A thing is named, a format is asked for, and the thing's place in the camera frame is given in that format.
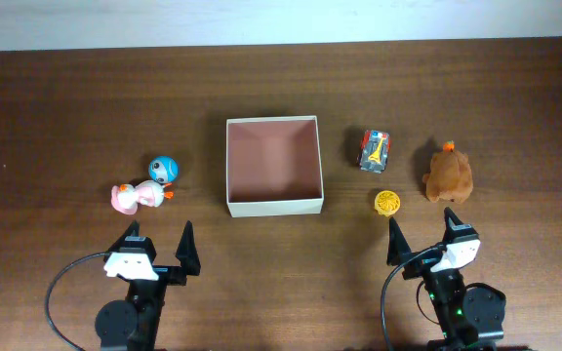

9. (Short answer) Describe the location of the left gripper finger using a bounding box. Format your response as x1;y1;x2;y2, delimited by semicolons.
107;220;141;254
175;221;201;276

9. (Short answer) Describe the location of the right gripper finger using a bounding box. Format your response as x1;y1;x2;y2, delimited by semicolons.
443;207;472;244
386;217;412;266

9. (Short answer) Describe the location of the pink white duck toy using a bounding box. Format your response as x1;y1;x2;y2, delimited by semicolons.
110;180;175;215

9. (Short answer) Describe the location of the yellow round plastic toy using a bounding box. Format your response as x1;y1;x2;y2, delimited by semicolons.
374;190;401;216

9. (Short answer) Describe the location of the brown plush bear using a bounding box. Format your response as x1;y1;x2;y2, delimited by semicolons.
422;140;473;204

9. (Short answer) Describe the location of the grey red toy truck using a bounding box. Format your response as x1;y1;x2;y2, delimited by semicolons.
357;130;390;174

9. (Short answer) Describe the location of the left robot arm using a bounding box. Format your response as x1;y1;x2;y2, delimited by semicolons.
95;221;201;351

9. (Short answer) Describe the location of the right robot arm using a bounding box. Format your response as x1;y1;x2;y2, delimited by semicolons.
380;208;506;350

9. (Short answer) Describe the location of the blue ball toy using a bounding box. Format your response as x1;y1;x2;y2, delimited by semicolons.
148;156;180;184

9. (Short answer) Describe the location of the white cardboard box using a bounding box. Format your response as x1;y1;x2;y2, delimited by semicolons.
225;115;324;217

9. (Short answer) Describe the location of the right black cable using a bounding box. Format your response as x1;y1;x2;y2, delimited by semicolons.
380;246;446;351

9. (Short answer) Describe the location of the black cable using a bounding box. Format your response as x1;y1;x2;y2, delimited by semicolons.
380;246;446;351
44;252;112;351

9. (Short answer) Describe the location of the left black cable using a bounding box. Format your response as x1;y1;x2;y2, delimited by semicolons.
44;252;112;351

